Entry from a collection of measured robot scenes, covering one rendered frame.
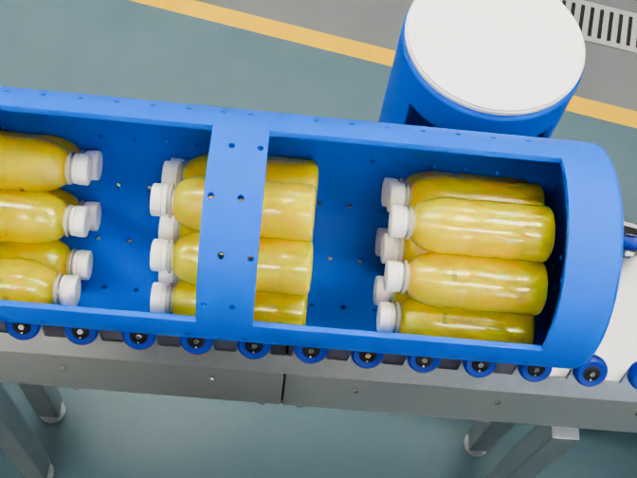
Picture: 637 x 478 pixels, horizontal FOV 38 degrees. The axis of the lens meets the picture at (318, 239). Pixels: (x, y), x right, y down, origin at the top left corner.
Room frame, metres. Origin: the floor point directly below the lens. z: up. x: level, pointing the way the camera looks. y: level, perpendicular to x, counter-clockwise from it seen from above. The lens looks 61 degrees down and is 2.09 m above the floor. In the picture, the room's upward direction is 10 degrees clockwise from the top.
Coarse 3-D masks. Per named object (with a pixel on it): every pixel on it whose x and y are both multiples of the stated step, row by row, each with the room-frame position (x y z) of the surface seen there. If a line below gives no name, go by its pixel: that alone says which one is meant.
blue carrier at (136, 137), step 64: (0, 128) 0.64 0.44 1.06; (64, 128) 0.65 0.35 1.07; (128, 128) 0.66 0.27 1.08; (192, 128) 0.59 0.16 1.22; (256, 128) 0.60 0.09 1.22; (320, 128) 0.62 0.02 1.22; (384, 128) 0.64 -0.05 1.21; (128, 192) 0.62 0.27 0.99; (256, 192) 0.51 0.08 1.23; (320, 192) 0.66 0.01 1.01; (576, 192) 0.59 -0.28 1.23; (128, 256) 0.54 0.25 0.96; (256, 256) 0.45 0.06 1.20; (320, 256) 0.59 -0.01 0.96; (576, 256) 0.51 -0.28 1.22; (0, 320) 0.38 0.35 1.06; (64, 320) 0.38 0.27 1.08; (128, 320) 0.39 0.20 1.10; (192, 320) 0.40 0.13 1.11; (320, 320) 0.49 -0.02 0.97; (576, 320) 0.46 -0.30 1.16
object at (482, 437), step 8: (480, 424) 0.67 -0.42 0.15; (488, 424) 0.65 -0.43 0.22; (496, 424) 0.65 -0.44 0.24; (504, 424) 0.65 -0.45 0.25; (512, 424) 0.65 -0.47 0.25; (472, 432) 0.67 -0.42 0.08; (480, 432) 0.65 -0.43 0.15; (488, 432) 0.65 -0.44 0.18; (496, 432) 0.65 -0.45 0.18; (504, 432) 0.65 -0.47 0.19; (464, 440) 0.67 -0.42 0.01; (472, 440) 0.66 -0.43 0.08; (480, 440) 0.65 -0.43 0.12; (488, 440) 0.65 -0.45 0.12; (496, 440) 0.65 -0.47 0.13; (464, 448) 0.66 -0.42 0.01; (472, 448) 0.65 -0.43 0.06; (480, 448) 0.65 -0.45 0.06; (488, 448) 0.65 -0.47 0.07; (472, 456) 0.64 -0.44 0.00; (480, 456) 0.65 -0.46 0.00
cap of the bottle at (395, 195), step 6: (390, 186) 0.62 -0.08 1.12; (396, 186) 0.62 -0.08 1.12; (402, 186) 0.62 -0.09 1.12; (390, 192) 0.62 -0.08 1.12; (396, 192) 0.61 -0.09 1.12; (402, 192) 0.61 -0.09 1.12; (390, 198) 0.60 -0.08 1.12; (396, 198) 0.60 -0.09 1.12; (402, 198) 0.61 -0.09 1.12; (390, 204) 0.60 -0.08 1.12; (396, 204) 0.60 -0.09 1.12; (402, 204) 0.60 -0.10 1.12
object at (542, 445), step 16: (528, 432) 0.55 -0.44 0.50; (544, 432) 0.53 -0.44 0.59; (560, 432) 0.52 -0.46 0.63; (576, 432) 0.52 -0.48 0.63; (528, 448) 0.53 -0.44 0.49; (544, 448) 0.51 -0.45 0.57; (560, 448) 0.51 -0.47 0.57; (512, 464) 0.52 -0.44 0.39; (528, 464) 0.51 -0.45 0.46; (544, 464) 0.51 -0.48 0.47
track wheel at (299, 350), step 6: (294, 348) 0.45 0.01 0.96; (300, 348) 0.45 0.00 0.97; (306, 348) 0.45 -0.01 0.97; (312, 348) 0.45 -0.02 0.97; (318, 348) 0.45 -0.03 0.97; (300, 354) 0.44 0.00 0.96; (306, 354) 0.44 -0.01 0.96; (312, 354) 0.44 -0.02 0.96; (318, 354) 0.45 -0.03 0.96; (324, 354) 0.45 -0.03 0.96; (306, 360) 0.44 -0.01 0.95; (312, 360) 0.44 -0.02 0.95; (318, 360) 0.44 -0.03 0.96
